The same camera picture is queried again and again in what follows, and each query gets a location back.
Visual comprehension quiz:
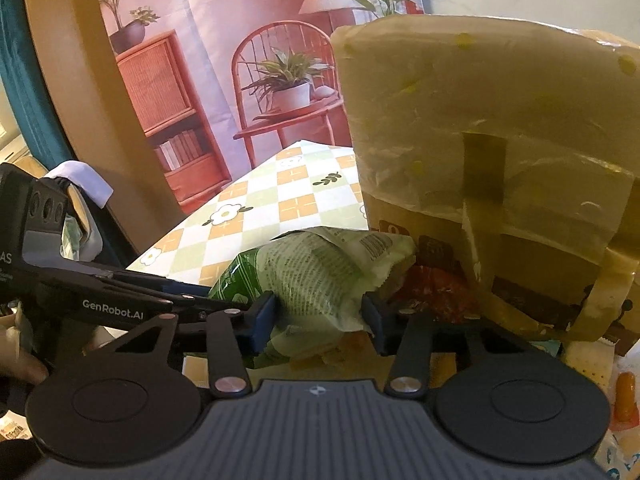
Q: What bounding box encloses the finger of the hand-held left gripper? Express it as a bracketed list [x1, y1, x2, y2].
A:
[75, 261, 212, 298]
[165, 295, 252, 316]

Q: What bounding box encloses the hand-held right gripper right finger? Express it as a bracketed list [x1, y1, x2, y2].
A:
[361, 292, 556, 400]

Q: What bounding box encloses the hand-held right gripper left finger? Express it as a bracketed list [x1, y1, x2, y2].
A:
[82, 292, 278, 397]

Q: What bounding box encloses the green snack packet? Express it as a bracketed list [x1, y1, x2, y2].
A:
[207, 227, 418, 368]

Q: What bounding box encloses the cardboard box with plastic liner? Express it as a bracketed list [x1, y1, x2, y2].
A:
[330, 14, 640, 356]

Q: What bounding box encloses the person's left hand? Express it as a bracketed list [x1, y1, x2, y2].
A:
[0, 326, 49, 384]

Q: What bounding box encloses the translucent plastic bag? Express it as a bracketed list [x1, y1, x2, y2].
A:
[60, 185, 103, 261]

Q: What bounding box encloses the red snack packet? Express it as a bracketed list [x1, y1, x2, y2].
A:
[390, 265, 481, 323]

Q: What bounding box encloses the white cloth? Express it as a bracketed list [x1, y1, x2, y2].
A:
[47, 160, 115, 208]

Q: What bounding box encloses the teal curtain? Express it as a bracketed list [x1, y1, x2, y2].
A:
[0, 0, 76, 171]

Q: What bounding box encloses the white dotted snack packet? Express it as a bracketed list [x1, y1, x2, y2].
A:
[562, 337, 618, 391]

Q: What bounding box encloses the printed backdrop cloth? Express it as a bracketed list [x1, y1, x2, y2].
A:
[90, 0, 426, 216]

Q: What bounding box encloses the small orange packet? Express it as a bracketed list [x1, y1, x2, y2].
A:
[612, 372, 640, 423]

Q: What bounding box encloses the wooden arch frame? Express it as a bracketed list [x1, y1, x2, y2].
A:
[20, 0, 183, 261]

